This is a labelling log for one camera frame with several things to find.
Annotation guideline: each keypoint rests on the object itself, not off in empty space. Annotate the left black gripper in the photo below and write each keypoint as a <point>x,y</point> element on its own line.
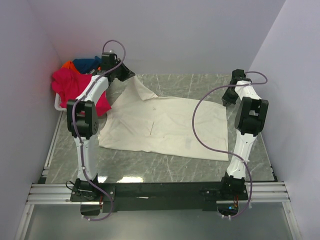
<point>127,73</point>

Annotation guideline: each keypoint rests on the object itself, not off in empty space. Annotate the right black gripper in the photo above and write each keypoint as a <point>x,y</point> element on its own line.
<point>226,101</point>

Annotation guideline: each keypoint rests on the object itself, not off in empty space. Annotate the white t shirt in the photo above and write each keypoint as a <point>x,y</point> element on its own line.
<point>139,120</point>

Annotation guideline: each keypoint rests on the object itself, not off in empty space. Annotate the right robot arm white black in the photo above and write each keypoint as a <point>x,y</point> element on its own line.
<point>249,122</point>

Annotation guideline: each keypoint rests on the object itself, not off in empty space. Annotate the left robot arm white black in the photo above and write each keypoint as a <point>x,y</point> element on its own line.
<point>83,121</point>

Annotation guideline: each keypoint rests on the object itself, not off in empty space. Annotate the blue t shirt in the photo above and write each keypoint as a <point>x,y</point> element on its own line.
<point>86,65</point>

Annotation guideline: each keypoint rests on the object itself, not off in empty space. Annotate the orange t shirt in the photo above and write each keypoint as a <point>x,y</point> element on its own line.
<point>70,65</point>

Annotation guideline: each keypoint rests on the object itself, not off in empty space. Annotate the pink t shirt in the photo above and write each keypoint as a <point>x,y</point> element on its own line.
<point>69,85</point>

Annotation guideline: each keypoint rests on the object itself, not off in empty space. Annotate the white laundry basket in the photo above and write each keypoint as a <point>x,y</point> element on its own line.
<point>58,105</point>

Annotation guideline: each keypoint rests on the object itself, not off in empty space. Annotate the black base beam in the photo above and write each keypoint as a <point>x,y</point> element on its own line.
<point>157,196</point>

